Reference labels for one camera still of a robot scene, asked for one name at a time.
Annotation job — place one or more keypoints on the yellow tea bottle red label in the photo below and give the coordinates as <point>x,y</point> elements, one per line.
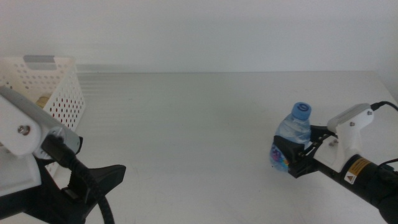
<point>43,101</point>

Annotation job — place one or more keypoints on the white perforated plastic basket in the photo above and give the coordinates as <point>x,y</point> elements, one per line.
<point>66,84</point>

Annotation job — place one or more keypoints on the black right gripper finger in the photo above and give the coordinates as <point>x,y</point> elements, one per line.
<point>318,132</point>
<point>290,152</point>

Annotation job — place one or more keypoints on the small water bottle blue cap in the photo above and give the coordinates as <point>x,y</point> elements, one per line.
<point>293,127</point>

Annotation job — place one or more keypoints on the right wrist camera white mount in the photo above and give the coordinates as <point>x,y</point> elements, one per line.
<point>348,137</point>

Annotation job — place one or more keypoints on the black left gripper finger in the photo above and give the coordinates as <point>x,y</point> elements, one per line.
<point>112,175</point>

